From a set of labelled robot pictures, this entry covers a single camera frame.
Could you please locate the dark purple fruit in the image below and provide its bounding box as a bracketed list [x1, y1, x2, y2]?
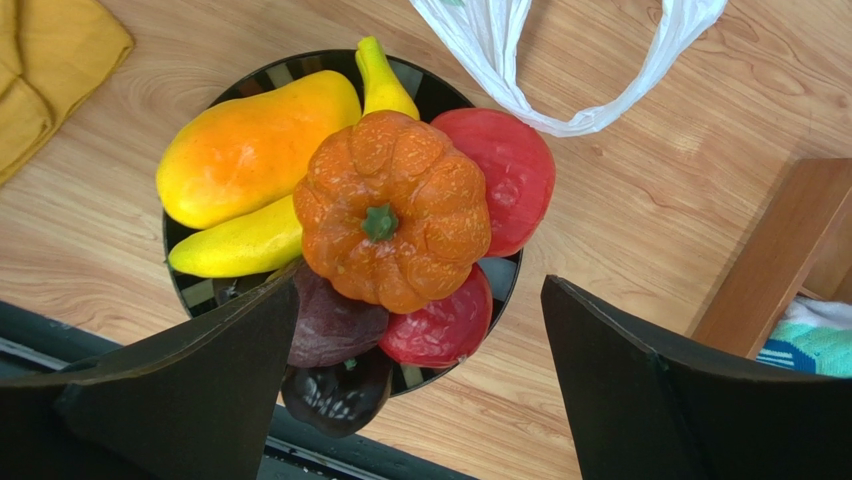
[288, 263, 389, 368]

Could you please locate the red apple upper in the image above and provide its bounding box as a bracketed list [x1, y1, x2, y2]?
[431, 108, 556, 257]

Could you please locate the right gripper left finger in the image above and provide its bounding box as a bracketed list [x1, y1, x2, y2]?
[1, 276, 299, 479]

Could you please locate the orange toy pumpkin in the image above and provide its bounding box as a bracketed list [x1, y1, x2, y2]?
[293, 110, 491, 314]

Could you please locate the wooden compartment tray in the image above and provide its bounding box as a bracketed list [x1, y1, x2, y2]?
[691, 158, 851, 358]

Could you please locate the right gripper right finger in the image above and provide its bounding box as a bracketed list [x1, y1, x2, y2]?
[540, 275, 851, 479]

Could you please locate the red apple lower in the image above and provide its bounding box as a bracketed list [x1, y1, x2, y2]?
[379, 265, 493, 369]

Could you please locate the red apple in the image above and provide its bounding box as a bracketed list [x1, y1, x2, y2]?
[379, 265, 493, 369]
[431, 108, 556, 257]

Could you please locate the white plastic bag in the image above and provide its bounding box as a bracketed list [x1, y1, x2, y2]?
[409, 0, 730, 139]

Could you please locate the yellow cloth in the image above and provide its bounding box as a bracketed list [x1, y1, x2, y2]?
[1, 0, 134, 182]

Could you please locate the teal sock lower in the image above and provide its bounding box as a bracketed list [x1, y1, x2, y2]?
[756, 296, 851, 378]

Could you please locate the yellow orange mango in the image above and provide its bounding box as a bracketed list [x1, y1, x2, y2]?
[156, 70, 361, 230]

